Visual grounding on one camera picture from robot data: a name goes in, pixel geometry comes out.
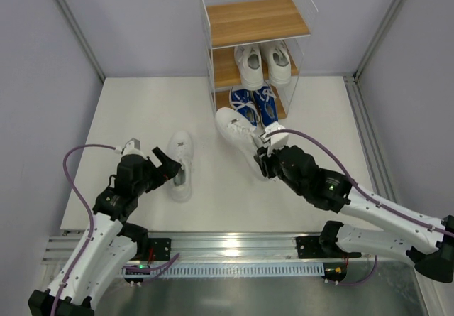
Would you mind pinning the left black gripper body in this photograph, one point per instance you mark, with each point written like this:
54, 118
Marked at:
160, 167

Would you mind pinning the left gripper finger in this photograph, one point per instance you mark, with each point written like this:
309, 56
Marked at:
155, 183
168, 168

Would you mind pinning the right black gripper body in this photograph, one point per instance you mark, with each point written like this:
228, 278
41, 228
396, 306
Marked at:
264, 163

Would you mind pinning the blue canvas sneaker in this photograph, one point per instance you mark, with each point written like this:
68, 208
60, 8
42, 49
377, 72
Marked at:
241, 101
265, 101

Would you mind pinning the white lace sneaker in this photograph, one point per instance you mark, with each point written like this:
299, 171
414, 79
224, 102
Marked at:
249, 63
276, 56

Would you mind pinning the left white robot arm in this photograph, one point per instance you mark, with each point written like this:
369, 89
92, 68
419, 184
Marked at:
109, 241

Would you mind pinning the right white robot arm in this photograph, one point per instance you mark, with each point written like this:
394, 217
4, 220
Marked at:
419, 240

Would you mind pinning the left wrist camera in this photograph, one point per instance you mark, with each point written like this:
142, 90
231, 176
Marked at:
131, 145

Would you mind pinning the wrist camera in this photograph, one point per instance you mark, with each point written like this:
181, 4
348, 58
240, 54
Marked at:
131, 145
273, 138

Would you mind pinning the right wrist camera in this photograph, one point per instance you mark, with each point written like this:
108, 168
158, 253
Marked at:
273, 138

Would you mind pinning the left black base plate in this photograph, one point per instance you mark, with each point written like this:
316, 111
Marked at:
157, 249

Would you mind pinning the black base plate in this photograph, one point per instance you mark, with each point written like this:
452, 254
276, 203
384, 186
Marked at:
308, 247
157, 249

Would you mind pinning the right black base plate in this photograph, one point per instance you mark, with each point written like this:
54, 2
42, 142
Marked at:
308, 247

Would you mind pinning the aluminium mounting rail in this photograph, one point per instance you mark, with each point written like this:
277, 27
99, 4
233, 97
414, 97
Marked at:
232, 245

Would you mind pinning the slotted cable duct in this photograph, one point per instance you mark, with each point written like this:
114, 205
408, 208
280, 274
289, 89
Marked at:
233, 270

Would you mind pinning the white wire shoe shelf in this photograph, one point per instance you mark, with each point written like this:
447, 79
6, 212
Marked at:
228, 24

